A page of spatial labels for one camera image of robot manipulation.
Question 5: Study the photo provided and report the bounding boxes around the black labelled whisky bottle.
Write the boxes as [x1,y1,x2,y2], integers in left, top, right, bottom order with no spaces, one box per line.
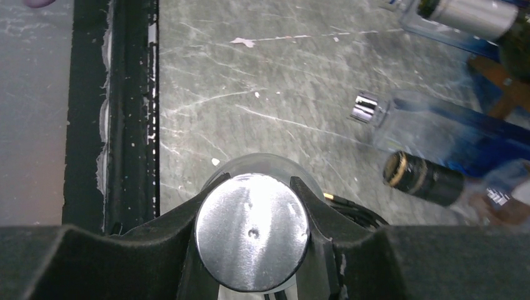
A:
[382,151,529,229]

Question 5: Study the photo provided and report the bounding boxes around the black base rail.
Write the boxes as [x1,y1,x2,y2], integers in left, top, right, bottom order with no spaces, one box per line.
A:
[62,1,160,236]

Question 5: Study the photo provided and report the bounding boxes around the clear white labelled bottle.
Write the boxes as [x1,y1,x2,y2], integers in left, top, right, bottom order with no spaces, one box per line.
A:
[194,153,324,294]

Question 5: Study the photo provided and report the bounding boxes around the coiled black cable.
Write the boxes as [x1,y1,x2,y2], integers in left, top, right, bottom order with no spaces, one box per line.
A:
[322,192,389,229]

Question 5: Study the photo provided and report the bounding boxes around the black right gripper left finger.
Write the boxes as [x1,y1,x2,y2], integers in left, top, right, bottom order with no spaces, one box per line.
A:
[1,173,230,299]

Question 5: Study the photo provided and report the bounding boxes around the green wine bottle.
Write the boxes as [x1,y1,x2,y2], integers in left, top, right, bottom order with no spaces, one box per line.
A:
[416,0,529,83]

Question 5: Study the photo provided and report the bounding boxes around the blue labelled clear bottle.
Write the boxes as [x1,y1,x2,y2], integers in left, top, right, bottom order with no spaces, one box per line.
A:
[377,0,500,63]

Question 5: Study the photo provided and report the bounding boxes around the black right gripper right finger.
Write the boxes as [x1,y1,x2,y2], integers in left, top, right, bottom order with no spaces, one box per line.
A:
[290,177,529,299]

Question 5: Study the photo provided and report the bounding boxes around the brown wooden wine rack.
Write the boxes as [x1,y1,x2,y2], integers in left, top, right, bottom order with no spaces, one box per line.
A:
[467,54,529,119]

